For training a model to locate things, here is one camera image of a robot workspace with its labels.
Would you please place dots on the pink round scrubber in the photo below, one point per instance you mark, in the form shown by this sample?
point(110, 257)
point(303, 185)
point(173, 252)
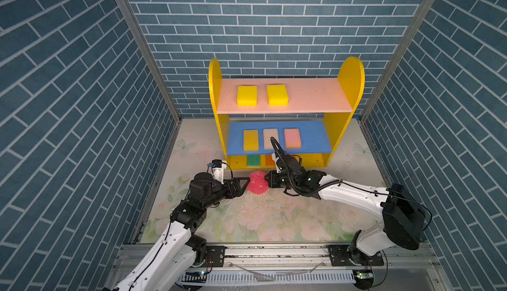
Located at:
point(257, 185)

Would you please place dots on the yellow pink blue wooden shelf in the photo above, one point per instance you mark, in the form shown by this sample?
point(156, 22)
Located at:
point(321, 108)

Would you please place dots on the green sponge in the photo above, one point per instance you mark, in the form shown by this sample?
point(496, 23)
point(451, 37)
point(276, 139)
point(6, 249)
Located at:
point(253, 161)

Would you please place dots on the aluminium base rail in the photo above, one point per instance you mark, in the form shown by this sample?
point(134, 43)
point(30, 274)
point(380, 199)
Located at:
point(289, 256)

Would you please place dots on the pink rectangular sponge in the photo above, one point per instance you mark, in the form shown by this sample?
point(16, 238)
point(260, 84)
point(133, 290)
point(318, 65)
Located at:
point(292, 138)

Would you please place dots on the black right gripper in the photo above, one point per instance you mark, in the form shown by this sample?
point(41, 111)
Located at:
point(271, 180)

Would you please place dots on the aluminium corner post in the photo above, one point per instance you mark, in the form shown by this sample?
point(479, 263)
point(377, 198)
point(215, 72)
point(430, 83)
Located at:
point(137, 33)
point(408, 36)

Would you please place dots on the white perforated cable tray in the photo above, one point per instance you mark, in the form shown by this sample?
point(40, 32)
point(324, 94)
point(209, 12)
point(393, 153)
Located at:
point(244, 278)

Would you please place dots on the textured yellow sponge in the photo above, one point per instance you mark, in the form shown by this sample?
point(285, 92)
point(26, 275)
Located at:
point(251, 140)

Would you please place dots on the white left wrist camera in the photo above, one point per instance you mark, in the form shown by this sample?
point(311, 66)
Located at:
point(217, 170)

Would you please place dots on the orange sponge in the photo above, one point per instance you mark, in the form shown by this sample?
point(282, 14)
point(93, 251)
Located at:
point(269, 161)

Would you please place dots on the beige sponge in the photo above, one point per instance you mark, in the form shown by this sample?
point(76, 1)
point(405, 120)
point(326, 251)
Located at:
point(269, 133)

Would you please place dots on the aluminium right corner post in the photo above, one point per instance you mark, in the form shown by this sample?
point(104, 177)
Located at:
point(408, 36)

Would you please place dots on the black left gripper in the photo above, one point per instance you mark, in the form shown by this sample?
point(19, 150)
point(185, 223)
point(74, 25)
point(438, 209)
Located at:
point(237, 192)

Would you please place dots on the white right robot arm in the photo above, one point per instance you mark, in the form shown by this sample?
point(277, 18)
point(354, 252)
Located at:
point(400, 218)

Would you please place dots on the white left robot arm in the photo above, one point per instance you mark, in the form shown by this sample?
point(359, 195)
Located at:
point(178, 247)

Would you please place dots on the small yellow sponge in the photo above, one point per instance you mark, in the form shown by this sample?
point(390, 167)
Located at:
point(247, 96)
point(277, 95)

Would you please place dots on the aluminium left corner post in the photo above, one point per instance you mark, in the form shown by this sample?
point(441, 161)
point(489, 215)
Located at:
point(137, 33)

